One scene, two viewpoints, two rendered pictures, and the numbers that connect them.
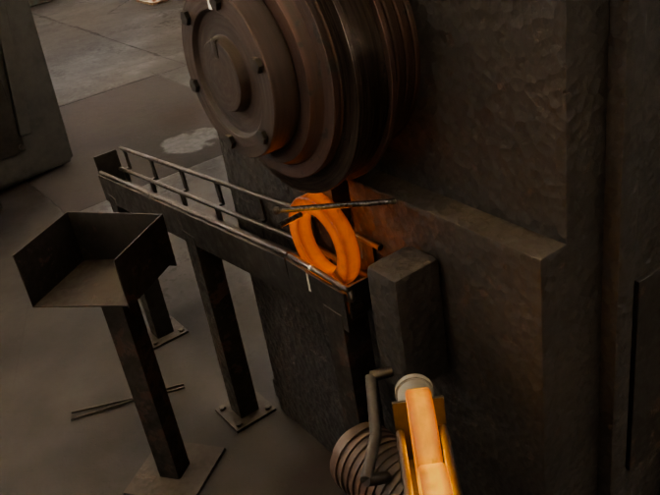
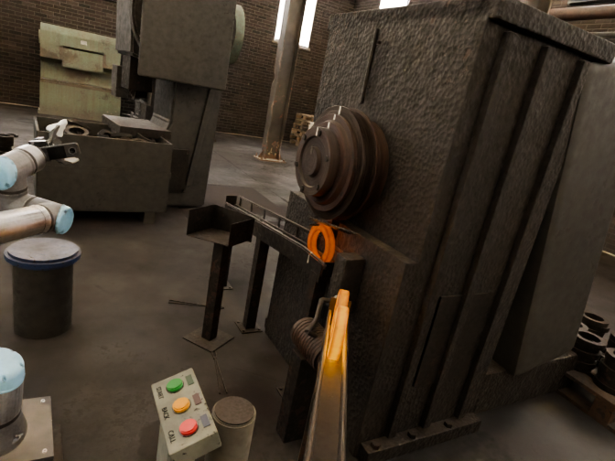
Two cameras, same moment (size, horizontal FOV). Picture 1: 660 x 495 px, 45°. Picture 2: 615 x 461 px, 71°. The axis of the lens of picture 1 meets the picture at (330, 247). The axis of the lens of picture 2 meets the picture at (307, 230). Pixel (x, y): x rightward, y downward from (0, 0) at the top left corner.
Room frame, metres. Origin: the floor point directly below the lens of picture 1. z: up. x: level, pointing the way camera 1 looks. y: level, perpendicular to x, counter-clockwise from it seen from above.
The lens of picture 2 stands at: (-0.52, 0.07, 1.36)
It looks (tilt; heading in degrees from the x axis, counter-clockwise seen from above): 17 degrees down; 0
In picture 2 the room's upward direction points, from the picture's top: 11 degrees clockwise
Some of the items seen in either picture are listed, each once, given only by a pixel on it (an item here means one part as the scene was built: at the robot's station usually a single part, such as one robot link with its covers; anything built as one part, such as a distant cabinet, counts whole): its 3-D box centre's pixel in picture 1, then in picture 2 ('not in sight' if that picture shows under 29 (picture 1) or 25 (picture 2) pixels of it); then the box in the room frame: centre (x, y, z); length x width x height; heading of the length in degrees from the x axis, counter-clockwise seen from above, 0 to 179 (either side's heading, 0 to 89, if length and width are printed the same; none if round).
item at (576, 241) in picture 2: not in sight; (505, 224); (1.92, -1.01, 0.89); 1.04 x 0.95 x 1.78; 122
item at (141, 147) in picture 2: not in sight; (101, 167); (3.30, 2.04, 0.39); 1.03 x 0.83 x 0.79; 126
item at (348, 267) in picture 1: (323, 240); (320, 244); (1.32, 0.01, 0.75); 0.18 x 0.03 x 0.18; 32
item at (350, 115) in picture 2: (285, 54); (335, 164); (1.31, 0.02, 1.12); 0.47 x 0.06 x 0.47; 32
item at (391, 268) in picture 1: (410, 319); (345, 282); (1.12, -0.12, 0.68); 0.11 x 0.08 x 0.24; 122
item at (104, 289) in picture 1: (132, 362); (213, 277); (1.59, 0.52, 0.36); 0.26 x 0.20 x 0.72; 67
